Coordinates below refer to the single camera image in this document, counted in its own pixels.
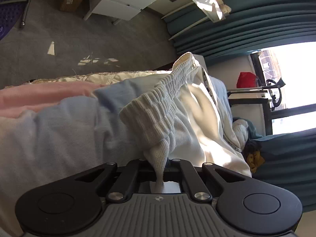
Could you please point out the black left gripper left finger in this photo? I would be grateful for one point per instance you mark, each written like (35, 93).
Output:
(69, 205)

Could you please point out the teal curtain right panel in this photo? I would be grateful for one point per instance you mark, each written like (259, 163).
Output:
(289, 164)

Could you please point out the mustard yellow garment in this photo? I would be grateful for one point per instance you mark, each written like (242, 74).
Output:
(254, 161)

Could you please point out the teal curtain panel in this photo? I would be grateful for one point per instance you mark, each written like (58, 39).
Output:
(251, 25)
(289, 164)

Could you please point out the white knit zip sweater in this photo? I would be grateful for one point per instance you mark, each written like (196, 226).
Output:
(182, 117)

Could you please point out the dark black garment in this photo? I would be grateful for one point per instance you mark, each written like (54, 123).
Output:
(250, 148)

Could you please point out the red bag on sill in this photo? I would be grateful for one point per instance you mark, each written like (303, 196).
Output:
(247, 80)

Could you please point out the silver black tripod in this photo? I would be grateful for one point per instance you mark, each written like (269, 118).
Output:
(254, 105)

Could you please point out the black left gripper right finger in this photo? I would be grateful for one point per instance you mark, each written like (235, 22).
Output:
(248, 205)

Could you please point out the cream quilted bedspread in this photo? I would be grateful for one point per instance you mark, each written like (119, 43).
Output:
(89, 80)

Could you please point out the black exercise bike handlebar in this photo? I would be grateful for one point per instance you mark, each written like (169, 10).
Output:
(275, 92)

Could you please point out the window with dark frame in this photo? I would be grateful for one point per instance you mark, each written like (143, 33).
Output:
(295, 64)

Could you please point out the white upright panel appliance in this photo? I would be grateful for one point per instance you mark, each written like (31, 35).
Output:
(201, 61)

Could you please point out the teal curtain left panel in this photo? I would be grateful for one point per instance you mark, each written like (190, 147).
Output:
(251, 25)

